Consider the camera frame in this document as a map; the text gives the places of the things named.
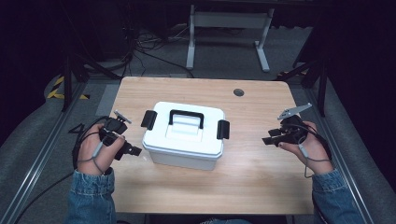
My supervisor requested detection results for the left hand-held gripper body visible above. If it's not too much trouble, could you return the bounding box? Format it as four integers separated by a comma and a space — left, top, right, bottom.
98, 109, 133, 161

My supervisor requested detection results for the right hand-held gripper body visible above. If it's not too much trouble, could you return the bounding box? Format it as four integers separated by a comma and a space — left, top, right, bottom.
276, 103, 313, 147

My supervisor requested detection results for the white storage box black handle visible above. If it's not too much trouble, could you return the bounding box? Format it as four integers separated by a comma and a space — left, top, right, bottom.
140, 101, 231, 172

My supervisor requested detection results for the person's left hand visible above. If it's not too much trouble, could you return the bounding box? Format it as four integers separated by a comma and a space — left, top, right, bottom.
76, 123, 126, 176

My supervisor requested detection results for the person's right hand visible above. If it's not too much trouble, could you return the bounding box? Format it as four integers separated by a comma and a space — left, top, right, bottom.
277, 120, 334, 175

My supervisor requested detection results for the black tripod stand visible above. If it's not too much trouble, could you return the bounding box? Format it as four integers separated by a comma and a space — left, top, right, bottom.
60, 51, 123, 114
276, 55, 331, 119

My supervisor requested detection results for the yellow and black floor tape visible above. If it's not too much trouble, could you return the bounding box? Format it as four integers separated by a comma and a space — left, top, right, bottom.
46, 76, 92, 101

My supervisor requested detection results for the person's denim lap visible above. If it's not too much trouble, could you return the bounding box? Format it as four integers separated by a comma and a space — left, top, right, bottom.
199, 217, 252, 224

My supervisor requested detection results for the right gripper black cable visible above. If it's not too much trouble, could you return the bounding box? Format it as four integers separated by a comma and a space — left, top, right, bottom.
289, 122, 332, 161

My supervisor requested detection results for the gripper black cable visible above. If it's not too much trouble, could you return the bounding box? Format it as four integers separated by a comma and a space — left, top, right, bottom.
289, 122, 332, 161
13, 115, 112, 224

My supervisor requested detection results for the right gripper grey wrist strap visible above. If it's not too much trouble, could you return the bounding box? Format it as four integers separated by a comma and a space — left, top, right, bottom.
298, 143, 332, 179

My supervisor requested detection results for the gripper grey wrist strap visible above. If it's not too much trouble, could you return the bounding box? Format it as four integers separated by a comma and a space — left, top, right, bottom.
77, 140, 106, 175
298, 143, 332, 179

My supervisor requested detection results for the left gripper grey wrist strap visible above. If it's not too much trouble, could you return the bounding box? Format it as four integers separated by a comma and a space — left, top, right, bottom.
77, 140, 106, 175

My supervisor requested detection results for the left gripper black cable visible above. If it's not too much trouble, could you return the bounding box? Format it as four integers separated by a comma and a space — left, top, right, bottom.
13, 115, 112, 224

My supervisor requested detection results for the grey metal floor rail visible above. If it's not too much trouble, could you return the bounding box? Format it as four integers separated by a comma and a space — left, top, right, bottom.
0, 81, 90, 224
302, 87, 375, 224

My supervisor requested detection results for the bundle of black floor cables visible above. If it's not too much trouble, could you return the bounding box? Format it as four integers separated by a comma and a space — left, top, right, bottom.
121, 23, 195, 79

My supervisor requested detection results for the white metal table frame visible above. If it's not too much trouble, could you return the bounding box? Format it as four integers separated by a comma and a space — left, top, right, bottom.
185, 4, 276, 74

